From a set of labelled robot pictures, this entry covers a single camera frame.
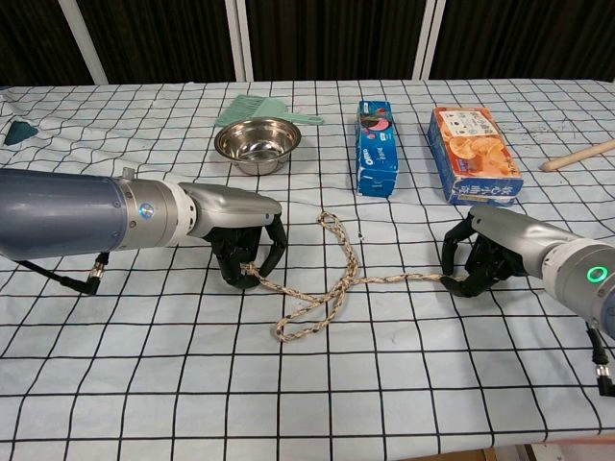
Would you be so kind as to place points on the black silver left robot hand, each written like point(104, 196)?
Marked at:
point(230, 206)

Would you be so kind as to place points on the orange and blue cracker box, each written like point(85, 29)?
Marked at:
point(475, 153)

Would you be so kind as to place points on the blue Oreo cookie box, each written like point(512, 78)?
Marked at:
point(377, 158)

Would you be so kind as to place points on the wooden stick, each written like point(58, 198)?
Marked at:
point(576, 156)

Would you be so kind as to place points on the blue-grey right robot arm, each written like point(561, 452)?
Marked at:
point(581, 298)

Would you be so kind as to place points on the stainless steel bowl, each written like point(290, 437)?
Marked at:
point(259, 144)

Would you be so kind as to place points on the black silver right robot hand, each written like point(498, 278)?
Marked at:
point(514, 235)

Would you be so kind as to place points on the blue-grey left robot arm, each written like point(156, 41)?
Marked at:
point(57, 211)

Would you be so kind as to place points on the white frame post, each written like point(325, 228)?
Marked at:
point(84, 43)
point(238, 38)
point(429, 38)

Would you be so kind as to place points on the white black-grid tablecloth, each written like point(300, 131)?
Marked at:
point(144, 360)

